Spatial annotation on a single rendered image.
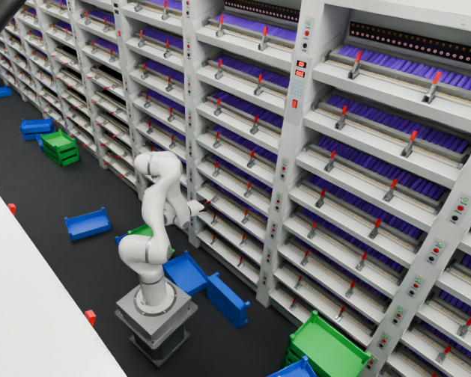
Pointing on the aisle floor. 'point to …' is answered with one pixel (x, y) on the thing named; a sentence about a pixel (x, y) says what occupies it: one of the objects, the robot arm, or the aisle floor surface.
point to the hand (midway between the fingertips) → (206, 203)
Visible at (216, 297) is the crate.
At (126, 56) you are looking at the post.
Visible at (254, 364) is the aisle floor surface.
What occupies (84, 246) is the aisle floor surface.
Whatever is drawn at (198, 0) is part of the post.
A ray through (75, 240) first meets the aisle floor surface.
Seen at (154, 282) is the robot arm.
